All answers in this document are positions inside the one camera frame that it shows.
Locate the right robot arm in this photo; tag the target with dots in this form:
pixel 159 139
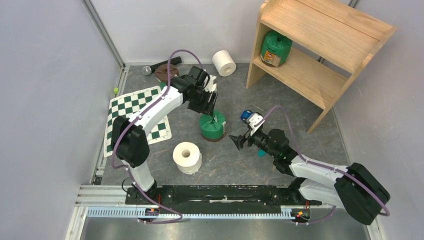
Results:
pixel 352 188

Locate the white roll front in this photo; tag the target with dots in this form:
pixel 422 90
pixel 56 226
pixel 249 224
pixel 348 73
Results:
pixel 187 157

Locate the black microphone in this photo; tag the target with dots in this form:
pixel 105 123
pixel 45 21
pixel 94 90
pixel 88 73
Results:
pixel 149 69

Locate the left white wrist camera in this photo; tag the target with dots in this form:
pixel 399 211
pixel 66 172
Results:
pixel 202 80

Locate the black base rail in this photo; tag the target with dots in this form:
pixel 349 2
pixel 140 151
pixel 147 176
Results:
pixel 226 199

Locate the teal toy cube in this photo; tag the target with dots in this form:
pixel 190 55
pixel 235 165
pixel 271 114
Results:
pixel 261 153

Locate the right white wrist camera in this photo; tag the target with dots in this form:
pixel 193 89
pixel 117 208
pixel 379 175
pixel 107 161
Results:
pixel 255 120

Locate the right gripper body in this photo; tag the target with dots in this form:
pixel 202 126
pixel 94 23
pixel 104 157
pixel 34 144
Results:
pixel 247 140

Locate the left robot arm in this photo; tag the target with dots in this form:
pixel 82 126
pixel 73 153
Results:
pixel 129 135

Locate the white roll near wall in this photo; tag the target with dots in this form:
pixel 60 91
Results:
pixel 224 63

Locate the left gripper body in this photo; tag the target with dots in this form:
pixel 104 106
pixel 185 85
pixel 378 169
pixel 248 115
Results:
pixel 200 102

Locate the wooden two-tier shelf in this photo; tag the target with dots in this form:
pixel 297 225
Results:
pixel 344 36

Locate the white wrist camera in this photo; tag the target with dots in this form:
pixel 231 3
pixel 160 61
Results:
pixel 255 120
pixel 202 80

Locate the brown-topped green paper roll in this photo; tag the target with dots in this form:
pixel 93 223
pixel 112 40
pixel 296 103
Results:
pixel 162 71

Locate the green white chess mat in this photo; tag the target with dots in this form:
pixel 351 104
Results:
pixel 128 104

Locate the blue toy car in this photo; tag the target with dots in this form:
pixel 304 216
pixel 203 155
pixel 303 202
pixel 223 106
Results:
pixel 245 115

